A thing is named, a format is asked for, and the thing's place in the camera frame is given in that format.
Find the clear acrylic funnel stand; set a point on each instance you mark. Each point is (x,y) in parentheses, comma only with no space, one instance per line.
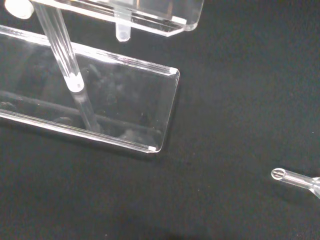
(112,100)

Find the black bench cloth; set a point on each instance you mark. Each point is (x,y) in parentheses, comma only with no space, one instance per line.
(237,112)

